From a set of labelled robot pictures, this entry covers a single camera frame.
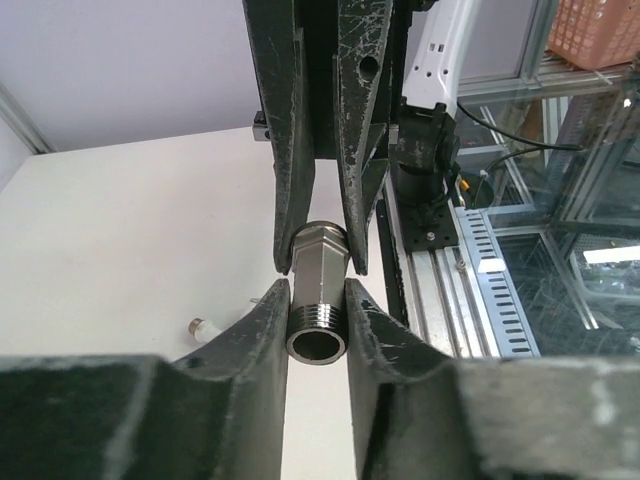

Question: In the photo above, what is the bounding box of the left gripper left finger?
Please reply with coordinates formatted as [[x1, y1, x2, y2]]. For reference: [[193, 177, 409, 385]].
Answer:
[[1, 279, 290, 479]]

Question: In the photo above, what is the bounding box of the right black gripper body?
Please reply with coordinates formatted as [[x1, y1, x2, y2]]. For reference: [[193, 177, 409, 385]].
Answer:
[[252, 0, 401, 166]]

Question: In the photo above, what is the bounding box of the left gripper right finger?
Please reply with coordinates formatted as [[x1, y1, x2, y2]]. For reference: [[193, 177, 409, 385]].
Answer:
[[345, 279, 639, 479]]

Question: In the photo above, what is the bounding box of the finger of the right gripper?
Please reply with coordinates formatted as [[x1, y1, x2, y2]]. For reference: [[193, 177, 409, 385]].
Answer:
[[334, 1, 393, 275], [243, 1, 315, 274]]

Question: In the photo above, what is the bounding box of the white plastic water faucet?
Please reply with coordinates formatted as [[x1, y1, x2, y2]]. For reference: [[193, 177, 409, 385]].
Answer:
[[187, 299, 261, 346]]

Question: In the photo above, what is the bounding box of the silver threaded pipe fitting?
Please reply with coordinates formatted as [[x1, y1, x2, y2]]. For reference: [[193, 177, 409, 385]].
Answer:
[[286, 221, 350, 366]]

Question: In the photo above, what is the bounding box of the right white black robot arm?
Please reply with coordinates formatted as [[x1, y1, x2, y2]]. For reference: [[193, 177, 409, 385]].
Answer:
[[243, 1, 480, 275]]

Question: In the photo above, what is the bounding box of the orange plastic basket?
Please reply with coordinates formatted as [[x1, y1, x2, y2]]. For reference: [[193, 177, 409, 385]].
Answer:
[[547, 0, 639, 70]]

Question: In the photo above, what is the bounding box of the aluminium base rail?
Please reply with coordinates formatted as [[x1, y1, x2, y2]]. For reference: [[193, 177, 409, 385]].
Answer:
[[378, 179, 492, 358]]

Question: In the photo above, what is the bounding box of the grey slotted cable duct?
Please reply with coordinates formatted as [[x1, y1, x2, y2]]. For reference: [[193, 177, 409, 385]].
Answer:
[[455, 207, 540, 358]]

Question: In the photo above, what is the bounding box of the right black camera cable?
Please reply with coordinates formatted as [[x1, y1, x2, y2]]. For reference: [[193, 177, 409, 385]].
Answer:
[[449, 99, 586, 211]]

